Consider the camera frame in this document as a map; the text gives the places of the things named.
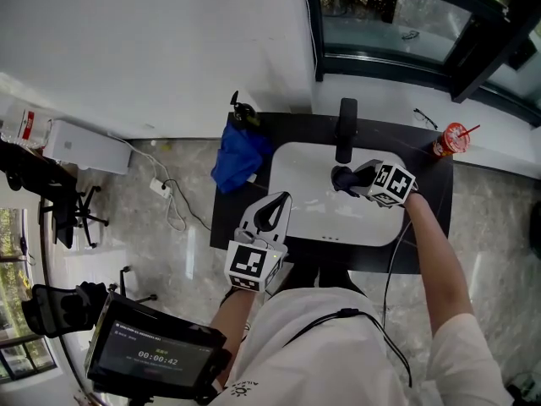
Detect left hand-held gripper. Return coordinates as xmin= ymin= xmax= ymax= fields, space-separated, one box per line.
xmin=223 ymin=190 xmax=293 ymax=294

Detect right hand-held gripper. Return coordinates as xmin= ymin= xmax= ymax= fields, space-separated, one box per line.
xmin=347 ymin=158 xmax=418 ymax=208

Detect dark grey cloth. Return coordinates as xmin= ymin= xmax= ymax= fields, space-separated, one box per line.
xmin=331 ymin=165 xmax=364 ymax=198

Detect black faucet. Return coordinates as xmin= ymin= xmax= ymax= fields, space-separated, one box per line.
xmin=334 ymin=97 xmax=358 ymax=164

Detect person's left forearm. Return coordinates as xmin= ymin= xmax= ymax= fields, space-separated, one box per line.
xmin=209 ymin=288 xmax=259 ymax=391

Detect person's right forearm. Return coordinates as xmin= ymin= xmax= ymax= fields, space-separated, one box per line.
xmin=403 ymin=192 xmax=474 ymax=336

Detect blue cloth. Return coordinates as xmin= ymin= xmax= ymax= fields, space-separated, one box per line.
xmin=210 ymin=121 xmax=274 ymax=195

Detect white sink basin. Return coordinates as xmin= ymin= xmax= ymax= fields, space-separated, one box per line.
xmin=269 ymin=141 xmax=407 ymax=248

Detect dark wooden vanity cabinet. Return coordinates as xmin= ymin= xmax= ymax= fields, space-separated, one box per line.
xmin=210 ymin=112 xmax=456 ymax=275

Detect black eyeglasses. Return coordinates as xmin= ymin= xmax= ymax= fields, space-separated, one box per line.
xmin=413 ymin=107 xmax=439 ymax=131

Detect red drink cup with straw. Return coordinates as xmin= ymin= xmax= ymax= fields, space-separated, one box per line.
xmin=431 ymin=122 xmax=482 ymax=158

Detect green soap pump bottle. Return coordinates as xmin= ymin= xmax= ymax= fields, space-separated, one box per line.
xmin=229 ymin=90 xmax=261 ymax=129

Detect white power strip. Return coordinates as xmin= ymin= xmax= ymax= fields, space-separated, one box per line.
xmin=149 ymin=177 xmax=173 ymax=199

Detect person's white shirt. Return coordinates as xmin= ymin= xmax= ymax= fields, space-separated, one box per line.
xmin=206 ymin=288 xmax=515 ymax=406

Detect dark framed window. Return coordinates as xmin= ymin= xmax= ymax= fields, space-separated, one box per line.
xmin=302 ymin=0 xmax=541 ymax=127
xmin=0 ymin=207 xmax=58 ymax=382

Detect black chest-mounted monitor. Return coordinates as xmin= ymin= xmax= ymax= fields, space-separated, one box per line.
xmin=84 ymin=290 xmax=233 ymax=399

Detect white box appliance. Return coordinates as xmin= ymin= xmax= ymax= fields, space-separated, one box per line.
xmin=43 ymin=119 xmax=134 ymax=176

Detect black mesh office chair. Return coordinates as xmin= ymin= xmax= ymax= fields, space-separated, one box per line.
xmin=20 ymin=265 xmax=158 ymax=340

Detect black power cable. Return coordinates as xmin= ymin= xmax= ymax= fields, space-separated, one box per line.
xmin=162 ymin=178 xmax=212 ymax=232

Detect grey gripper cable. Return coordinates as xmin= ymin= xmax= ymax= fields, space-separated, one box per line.
xmin=382 ymin=220 xmax=413 ymax=329

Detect black monitor cable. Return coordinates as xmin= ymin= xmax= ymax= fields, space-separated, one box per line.
xmin=282 ymin=307 xmax=413 ymax=388

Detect white power cable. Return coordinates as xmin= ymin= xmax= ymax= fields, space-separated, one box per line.
xmin=107 ymin=132 xmax=187 ymax=233

